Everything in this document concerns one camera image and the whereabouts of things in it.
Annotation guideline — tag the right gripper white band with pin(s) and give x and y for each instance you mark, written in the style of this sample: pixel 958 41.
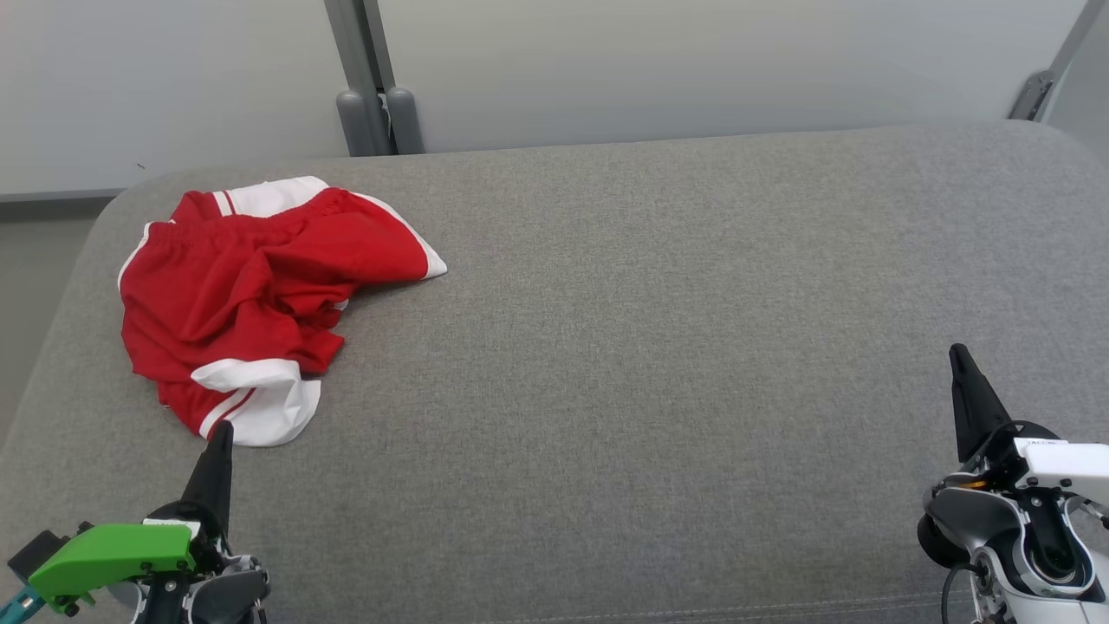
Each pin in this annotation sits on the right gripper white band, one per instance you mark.
pixel 1061 468

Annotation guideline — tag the grey cylindrical post foot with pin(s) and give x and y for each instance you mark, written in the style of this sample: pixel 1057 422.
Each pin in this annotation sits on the grey cylindrical post foot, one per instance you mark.
pixel 355 126
pixel 405 121

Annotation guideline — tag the teal left camera connector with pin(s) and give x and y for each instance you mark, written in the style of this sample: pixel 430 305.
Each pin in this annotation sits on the teal left camera connector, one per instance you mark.
pixel 19 602

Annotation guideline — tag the grey slanted frame with bracket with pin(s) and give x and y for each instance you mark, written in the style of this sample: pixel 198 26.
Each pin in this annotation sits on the grey slanted frame with bracket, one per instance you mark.
pixel 1061 61

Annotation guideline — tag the red Bulls 23 jersey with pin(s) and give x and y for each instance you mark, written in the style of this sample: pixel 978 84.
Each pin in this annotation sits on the red Bulls 23 jersey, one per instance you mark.
pixel 199 303

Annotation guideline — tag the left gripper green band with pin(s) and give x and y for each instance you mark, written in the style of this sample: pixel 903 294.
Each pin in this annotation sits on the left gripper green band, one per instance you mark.
pixel 113 555

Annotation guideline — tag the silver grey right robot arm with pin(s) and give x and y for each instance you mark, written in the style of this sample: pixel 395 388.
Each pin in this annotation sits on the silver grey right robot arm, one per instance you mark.
pixel 1005 537

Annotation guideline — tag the grey fabric sofa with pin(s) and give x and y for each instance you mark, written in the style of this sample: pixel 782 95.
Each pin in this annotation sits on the grey fabric sofa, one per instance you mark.
pixel 624 373

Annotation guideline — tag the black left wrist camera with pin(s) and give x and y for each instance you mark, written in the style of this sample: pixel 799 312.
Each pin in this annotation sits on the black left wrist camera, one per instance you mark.
pixel 35 555

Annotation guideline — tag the grey partition post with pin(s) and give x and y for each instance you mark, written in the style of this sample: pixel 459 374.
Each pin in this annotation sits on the grey partition post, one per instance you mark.
pixel 357 52

